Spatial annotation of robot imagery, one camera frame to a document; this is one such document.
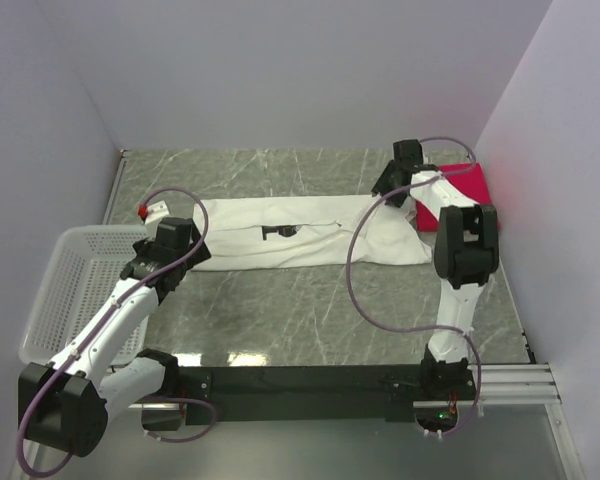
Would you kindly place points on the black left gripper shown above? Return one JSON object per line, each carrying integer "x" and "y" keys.
{"x": 198, "y": 256}

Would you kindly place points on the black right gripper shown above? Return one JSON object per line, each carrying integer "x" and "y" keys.
{"x": 381, "y": 185}

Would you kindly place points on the white t shirt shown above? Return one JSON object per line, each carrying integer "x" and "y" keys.
{"x": 306, "y": 231}

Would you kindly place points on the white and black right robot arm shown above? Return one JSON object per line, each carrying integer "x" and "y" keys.
{"x": 465, "y": 255}

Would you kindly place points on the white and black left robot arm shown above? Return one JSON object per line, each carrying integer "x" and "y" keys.
{"x": 67, "y": 402}

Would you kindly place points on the folded red t shirt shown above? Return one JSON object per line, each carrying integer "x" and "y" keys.
{"x": 471, "y": 184}

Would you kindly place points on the white plastic basket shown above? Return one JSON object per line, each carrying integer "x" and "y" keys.
{"x": 84, "y": 267}

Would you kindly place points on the black base beam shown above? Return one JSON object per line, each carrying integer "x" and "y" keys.
{"x": 336, "y": 392}

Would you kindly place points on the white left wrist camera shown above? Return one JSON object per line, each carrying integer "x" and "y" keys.
{"x": 153, "y": 213}

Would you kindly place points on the aluminium rail frame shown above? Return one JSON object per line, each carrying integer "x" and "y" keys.
{"x": 500, "y": 384}

